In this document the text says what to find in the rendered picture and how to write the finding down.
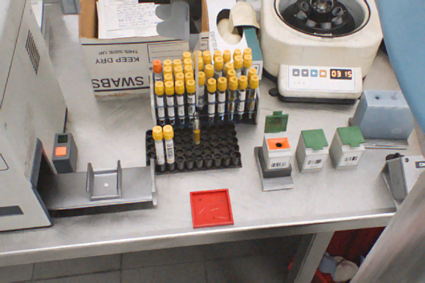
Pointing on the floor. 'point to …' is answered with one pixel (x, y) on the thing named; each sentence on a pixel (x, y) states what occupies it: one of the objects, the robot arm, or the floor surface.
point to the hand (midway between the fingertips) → (195, 40)
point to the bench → (104, 232)
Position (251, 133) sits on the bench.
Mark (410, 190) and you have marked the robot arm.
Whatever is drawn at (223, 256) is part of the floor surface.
